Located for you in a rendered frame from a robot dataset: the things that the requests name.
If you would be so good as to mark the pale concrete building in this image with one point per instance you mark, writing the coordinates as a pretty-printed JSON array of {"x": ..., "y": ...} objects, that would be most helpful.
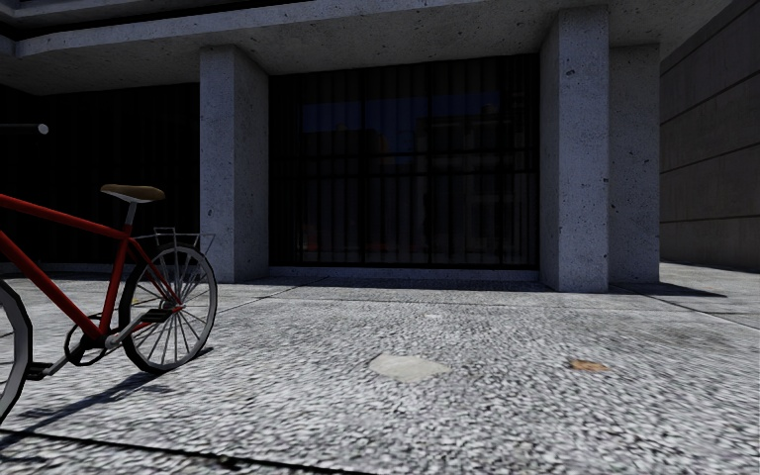
[{"x": 575, "y": 178}]

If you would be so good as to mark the red bicycle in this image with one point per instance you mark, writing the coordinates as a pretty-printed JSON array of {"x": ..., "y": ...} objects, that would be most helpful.
[{"x": 116, "y": 270}]

